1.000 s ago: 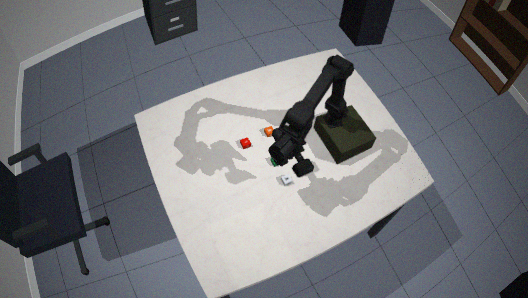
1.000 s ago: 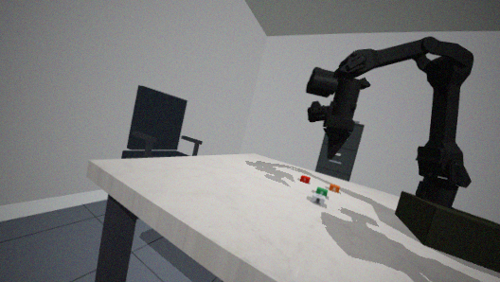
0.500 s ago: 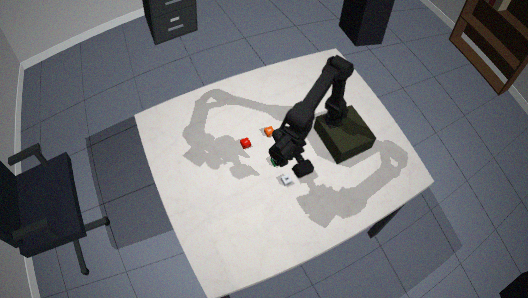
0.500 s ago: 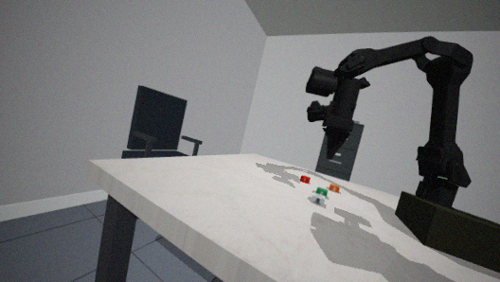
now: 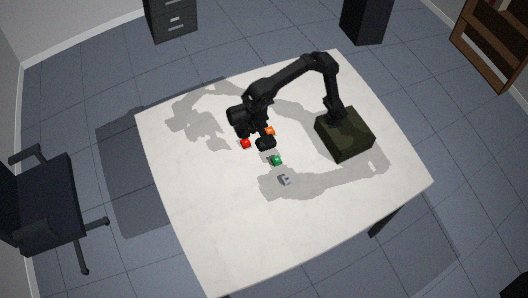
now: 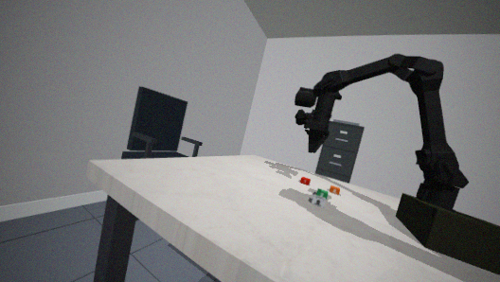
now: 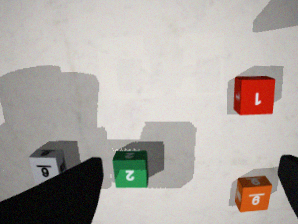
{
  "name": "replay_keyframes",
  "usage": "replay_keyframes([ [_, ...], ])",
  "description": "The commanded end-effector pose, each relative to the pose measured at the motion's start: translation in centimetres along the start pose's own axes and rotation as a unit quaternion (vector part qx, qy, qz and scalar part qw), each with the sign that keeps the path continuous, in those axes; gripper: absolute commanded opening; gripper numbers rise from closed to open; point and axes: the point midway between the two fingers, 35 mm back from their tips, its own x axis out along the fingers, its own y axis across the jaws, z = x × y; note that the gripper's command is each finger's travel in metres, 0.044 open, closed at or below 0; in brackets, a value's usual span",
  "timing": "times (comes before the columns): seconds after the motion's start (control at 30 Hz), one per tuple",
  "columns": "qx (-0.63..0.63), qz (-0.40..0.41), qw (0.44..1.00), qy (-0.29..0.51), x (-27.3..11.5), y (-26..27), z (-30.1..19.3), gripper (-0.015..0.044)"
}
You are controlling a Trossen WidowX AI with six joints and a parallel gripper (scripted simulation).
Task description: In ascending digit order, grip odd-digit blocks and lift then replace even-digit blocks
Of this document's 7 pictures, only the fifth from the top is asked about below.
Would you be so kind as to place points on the orange block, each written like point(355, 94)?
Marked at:
point(270, 130)

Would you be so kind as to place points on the green block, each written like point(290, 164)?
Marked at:
point(276, 160)

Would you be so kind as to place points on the red block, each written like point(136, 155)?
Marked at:
point(245, 143)

